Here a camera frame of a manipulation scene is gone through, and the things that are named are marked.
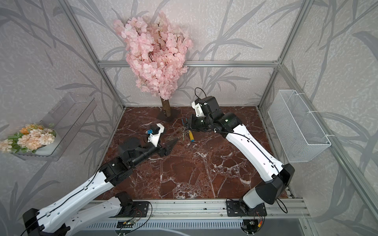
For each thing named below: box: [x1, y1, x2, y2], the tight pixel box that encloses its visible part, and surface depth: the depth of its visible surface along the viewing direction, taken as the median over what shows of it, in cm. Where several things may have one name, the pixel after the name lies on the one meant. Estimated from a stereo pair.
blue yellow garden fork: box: [188, 130, 195, 143], surface depth 101 cm
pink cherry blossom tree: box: [113, 12, 194, 123], surface depth 74 cm
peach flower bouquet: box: [0, 122, 57, 154], surface depth 50 cm
